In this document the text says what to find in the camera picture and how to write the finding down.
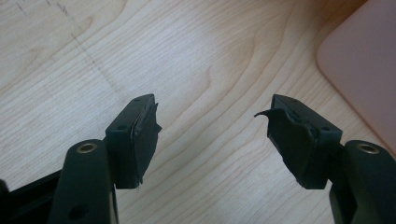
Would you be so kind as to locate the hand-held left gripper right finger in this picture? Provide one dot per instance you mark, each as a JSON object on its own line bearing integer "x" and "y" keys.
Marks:
{"x": 314, "y": 149}

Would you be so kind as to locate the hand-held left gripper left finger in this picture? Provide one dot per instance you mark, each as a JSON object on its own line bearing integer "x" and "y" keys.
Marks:
{"x": 127, "y": 149}

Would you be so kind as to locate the pink mat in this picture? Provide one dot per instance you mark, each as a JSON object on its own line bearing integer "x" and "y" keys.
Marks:
{"x": 364, "y": 68}

